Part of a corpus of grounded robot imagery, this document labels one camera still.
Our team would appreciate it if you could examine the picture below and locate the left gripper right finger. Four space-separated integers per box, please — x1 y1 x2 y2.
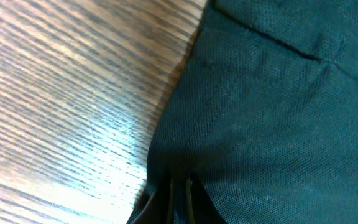
185 177 227 224

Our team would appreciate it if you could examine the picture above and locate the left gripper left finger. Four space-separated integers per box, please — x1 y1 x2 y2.
131 179 175 224

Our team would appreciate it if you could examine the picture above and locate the black t-shirt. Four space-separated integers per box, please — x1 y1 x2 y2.
129 0 358 223

